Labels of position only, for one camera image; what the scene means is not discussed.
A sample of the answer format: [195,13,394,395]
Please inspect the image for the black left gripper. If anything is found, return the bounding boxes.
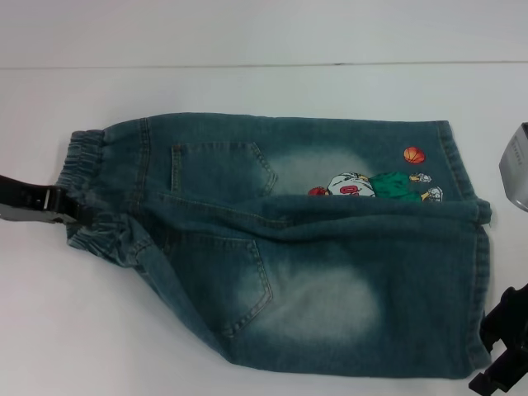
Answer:
[0,174,95,228]

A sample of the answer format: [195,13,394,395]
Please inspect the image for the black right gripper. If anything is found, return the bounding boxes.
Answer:
[468,283,528,396]

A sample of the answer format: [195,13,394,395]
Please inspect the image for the blue denim shorts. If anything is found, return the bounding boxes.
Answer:
[61,116,494,368]

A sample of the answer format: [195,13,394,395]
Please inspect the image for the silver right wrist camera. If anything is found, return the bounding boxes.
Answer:
[497,120,528,212]

